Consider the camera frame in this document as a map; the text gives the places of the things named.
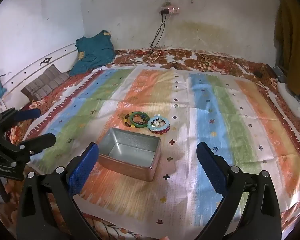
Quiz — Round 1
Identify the teal cloth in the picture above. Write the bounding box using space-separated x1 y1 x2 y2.
69 30 116 76

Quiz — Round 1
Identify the red bead bracelet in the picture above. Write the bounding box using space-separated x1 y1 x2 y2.
150 126 171 136

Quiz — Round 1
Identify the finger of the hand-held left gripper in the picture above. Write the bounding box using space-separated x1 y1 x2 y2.
19 133 57 155
0 108 42 130

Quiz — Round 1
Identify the white bolster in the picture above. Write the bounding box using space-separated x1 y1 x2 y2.
277 82 300 120

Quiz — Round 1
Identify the striped colourful mat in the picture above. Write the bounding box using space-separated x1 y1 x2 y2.
27 66 300 238

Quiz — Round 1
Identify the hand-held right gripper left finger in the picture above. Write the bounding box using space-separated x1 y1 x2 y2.
16 142 102 240

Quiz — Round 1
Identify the black cable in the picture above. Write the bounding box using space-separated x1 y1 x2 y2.
150 13 167 53

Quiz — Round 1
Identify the green jade bangle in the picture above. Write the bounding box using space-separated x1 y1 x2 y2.
129 111 149 129

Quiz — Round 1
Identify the white bed headboard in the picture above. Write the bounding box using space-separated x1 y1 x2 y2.
0 42 78 115

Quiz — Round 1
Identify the light blue bead bracelet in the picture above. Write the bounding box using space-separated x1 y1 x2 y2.
147 115 171 134

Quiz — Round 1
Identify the mustard hanging cloth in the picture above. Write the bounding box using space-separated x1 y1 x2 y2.
274 0 300 95

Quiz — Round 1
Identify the grey metal frame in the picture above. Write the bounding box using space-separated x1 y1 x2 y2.
272 66 300 102

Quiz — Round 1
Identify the pale orange cable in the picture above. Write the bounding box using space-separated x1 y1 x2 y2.
131 49 163 64

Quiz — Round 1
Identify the copper metal tin box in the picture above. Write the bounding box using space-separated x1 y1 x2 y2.
98 127 162 182

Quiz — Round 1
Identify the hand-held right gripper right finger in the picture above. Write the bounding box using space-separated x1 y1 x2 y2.
196 141 283 240

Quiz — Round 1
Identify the pink power strip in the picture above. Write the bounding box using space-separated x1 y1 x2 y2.
160 5 180 15

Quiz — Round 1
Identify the yellow and dark bead bracelet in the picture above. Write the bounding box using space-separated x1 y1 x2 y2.
123 112 148 129

